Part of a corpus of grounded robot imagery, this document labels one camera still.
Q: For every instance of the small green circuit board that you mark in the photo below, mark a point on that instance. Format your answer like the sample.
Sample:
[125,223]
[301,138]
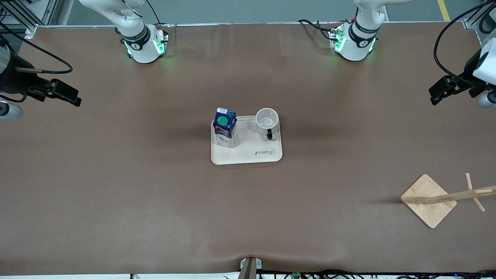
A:
[297,275]

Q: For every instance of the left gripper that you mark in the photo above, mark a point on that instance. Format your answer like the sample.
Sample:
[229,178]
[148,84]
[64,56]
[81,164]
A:
[466,82]

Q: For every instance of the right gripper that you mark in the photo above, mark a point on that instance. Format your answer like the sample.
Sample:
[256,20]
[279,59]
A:
[12,82]

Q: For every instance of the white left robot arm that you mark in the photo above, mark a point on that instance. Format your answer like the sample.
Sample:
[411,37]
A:
[354,48]

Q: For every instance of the aluminium frame profile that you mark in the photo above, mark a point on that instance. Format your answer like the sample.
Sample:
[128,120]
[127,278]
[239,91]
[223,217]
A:
[23,15]
[480,17]

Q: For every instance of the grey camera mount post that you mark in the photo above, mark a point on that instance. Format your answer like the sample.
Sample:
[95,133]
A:
[248,268]

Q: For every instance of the wooden mug stand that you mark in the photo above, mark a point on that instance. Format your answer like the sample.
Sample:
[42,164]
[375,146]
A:
[426,209]

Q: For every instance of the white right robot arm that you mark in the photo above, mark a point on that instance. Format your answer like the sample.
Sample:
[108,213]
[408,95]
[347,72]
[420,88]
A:
[141,48]

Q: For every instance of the blue milk carton green cap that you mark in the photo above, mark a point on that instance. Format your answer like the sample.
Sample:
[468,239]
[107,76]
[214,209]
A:
[224,130]

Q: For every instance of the beige rectangular tray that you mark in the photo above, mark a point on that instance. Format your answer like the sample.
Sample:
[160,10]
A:
[252,153]

